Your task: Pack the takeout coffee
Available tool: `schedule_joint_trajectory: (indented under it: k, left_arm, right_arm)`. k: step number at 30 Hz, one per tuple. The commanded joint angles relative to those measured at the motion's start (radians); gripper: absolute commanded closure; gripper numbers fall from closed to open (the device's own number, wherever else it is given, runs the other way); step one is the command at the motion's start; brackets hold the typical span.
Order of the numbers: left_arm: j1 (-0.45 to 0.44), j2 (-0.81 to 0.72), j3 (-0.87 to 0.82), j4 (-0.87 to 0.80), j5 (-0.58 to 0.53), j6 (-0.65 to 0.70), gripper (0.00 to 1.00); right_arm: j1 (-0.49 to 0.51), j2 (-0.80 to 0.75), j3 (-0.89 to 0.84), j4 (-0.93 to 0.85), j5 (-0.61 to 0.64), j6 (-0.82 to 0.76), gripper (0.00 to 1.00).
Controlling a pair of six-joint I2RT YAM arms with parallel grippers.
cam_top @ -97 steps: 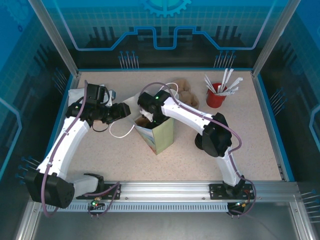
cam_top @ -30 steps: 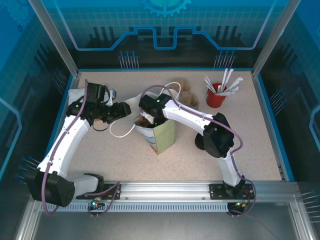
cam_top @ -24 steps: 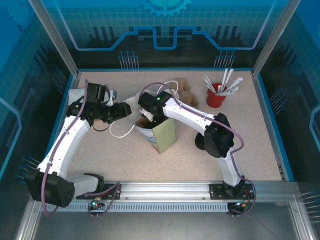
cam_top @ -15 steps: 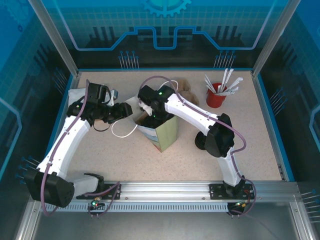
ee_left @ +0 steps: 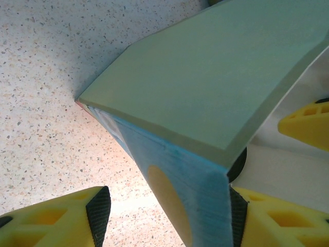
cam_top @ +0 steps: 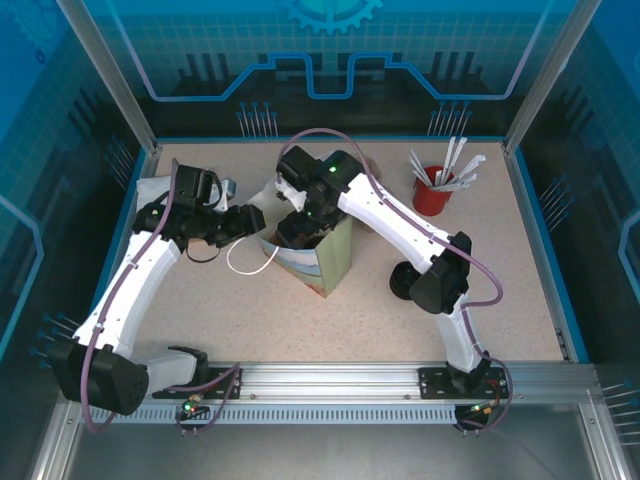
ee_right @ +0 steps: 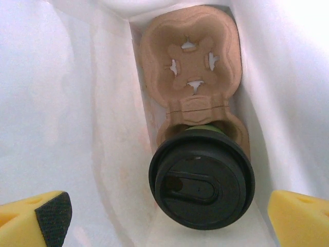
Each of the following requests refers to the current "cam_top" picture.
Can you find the white paper takeout bag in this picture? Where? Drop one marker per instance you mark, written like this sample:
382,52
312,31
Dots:
300,265

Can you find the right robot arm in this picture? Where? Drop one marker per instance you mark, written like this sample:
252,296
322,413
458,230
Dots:
390,215

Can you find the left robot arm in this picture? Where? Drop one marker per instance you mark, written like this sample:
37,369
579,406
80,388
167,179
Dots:
135,280

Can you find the brown pulp cup carrier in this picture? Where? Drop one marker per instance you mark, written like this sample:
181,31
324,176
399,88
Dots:
377,172

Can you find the paper-wrapped straw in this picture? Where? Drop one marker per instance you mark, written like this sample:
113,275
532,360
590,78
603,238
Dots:
462,145
415,159
465,181
421,174
454,150
477,161

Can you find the red plastic cup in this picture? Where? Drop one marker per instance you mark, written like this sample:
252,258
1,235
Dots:
430,197

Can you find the black plastic cup lid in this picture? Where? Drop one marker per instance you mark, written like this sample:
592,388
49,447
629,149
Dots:
400,297
400,277

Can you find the grey metal shelf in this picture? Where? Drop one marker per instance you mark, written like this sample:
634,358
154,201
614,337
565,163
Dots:
320,455

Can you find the blue printed enclosure panel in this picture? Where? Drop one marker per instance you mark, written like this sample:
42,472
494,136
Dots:
600,150
320,30
40,150

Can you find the aluminium frame post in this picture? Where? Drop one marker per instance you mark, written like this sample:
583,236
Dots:
112,80
540,80

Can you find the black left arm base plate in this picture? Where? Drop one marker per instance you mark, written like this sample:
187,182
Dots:
220,392

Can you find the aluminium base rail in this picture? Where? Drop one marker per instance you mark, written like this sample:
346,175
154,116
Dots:
330,380

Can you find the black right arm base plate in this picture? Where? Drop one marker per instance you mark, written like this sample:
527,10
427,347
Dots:
435,382

